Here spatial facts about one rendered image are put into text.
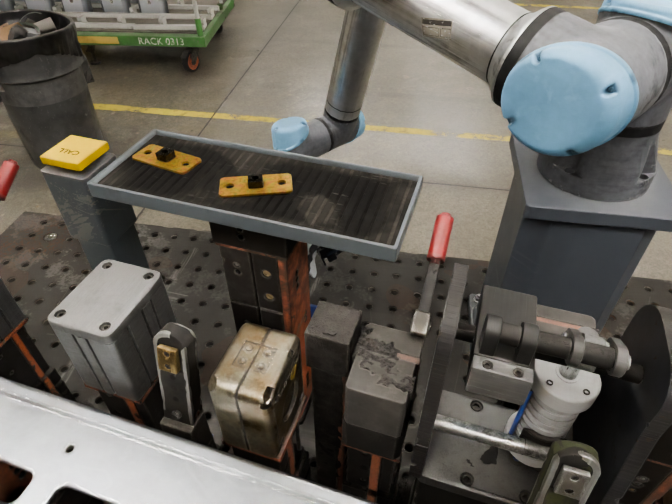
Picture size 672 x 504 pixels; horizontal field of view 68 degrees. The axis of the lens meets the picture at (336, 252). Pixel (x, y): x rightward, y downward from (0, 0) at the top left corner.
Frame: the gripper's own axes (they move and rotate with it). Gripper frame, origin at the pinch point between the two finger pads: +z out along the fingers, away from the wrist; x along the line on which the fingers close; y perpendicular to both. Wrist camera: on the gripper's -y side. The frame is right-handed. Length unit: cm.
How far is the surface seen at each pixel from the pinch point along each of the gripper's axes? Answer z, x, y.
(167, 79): -329, 30, 31
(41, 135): -217, 93, 5
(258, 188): 13.9, 7.3, -24.3
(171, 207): 13.3, 16.8, -26.9
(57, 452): 26.4, 38.0, -14.7
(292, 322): 14.4, 12.0, -4.4
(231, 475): 34.6, 23.0, -8.3
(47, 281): -41, 59, -2
